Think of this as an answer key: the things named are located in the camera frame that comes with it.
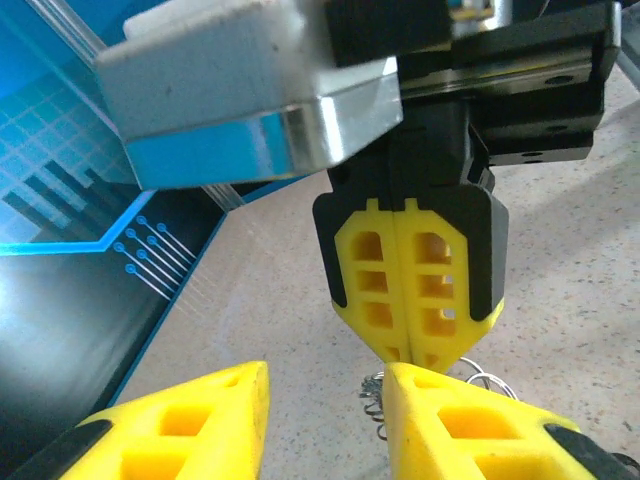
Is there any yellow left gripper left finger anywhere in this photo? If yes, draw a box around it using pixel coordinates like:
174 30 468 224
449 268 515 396
9 360 271 480

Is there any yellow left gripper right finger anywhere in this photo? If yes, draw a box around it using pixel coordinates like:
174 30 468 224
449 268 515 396
382 362 640 480

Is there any silver split ring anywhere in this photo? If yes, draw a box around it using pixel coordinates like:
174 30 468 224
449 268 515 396
457 355 524 401
357 372 389 441

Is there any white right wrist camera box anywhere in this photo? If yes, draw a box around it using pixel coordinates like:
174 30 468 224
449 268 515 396
94 0 405 191

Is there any aluminium frame post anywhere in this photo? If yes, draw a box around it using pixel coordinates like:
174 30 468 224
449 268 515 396
27 0 246 209

